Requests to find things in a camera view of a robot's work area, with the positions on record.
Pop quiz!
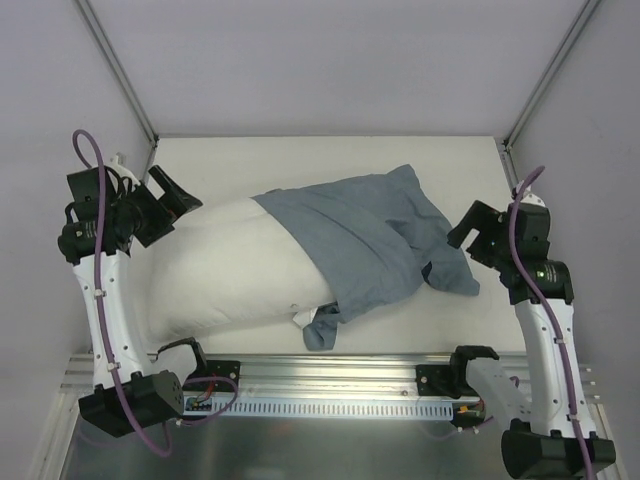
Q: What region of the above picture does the white pillow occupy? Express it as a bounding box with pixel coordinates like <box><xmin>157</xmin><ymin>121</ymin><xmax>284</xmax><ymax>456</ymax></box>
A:
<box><xmin>144</xmin><ymin>198</ymin><xmax>335</xmax><ymax>341</ymax></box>

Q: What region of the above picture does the blue beige striped pillowcase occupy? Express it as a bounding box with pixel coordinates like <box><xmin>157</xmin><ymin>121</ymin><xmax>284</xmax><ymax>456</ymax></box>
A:
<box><xmin>254</xmin><ymin>165</ymin><xmax>480</xmax><ymax>351</ymax></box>

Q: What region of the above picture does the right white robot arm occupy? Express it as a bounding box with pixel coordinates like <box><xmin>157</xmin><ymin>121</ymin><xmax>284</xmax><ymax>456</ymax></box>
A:
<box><xmin>448</xmin><ymin>200</ymin><xmax>616</xmax><ymax>479</ymax></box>

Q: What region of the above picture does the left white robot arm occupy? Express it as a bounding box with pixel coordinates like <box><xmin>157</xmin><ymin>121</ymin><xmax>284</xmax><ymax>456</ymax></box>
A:
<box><xmin>58</xmin><ymin>166</ymin><xmax>209</xmax><ymax>437</ymax></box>

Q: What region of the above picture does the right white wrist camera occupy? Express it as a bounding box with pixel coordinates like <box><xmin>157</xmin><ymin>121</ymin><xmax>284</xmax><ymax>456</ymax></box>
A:
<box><xmin>514</xmin><ymin>186</ymin><xmax>546</xmax><ymax>208</ymax></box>

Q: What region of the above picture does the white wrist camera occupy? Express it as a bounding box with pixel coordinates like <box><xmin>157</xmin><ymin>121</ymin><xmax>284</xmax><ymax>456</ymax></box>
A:
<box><xmin>109</xmin><ymin>152</ymin><xmax>140</xmax><ymax>187</ymax></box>
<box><xmin>514</xmin><ymin>186</ymin><xmax>546</xmax><ymax>208</ymax></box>

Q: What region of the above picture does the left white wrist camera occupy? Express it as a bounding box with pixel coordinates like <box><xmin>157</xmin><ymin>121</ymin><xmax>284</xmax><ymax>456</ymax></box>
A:
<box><xmin>109</xmin><ymin>152</ymin><xmax>140</xmax><ymax>187</ymax></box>

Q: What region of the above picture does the left aluminium frame post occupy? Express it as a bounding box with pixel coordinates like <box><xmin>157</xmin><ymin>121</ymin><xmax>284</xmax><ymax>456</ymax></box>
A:
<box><xmin>74</xmin><ymin>0</ymin><xmax>160</xmax><ymax>147</ymax></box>

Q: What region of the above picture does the aluminium frame post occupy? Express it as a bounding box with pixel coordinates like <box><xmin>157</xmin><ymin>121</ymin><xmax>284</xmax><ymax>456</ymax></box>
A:
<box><xmin>74</xmin><ymin>0</ymin><xmax>160</xmax><ymax>147</ymax></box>
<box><xmin>502</xmin><ymin>0</ymin><xmax>603</xmax><ymax>152</ymax></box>

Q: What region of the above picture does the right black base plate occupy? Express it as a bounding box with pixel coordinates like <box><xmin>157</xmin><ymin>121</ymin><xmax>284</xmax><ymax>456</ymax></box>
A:
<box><xmin>415</xmin><ymin>364</ymin><xmax>462</xmax><ymax>399</ymax></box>

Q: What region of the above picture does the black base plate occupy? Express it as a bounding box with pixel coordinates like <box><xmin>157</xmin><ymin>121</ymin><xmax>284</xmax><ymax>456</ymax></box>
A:
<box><xmin>206</xmin><ymin>359</ymin><xmax>241</xmax><ymax>393</ymax></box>
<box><xmin>415</xmin><ymin>364</ymin><xmax>462</xmax><ymax>399</ymax></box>

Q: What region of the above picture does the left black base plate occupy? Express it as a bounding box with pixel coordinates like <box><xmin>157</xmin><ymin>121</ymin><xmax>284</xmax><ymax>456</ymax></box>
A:
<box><xmin>206</xmin><ymin>359</ymin><xmax>241</xmax><ymax>393</ymax></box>

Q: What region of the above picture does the aluminium mounting rail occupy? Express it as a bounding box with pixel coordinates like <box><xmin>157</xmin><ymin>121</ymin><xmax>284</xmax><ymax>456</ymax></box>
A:
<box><xmin>60</xmin><ymin>354</ymin><xmax>602</xmax><ymax>404</ymax></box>

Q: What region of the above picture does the slotted white cable duct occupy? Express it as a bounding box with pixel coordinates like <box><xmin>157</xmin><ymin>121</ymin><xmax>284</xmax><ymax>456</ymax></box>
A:
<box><xmin>184</xmin><ymin>395</ymin><xmax>454</xmax><ymax>421</ymax></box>

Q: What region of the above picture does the right aluminium frame post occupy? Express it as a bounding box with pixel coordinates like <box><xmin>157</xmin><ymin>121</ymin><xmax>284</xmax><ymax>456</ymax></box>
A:
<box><xmin>502</xmin><ymin>0</ymin><xmax>603</xmax><ymax>152</ymax></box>

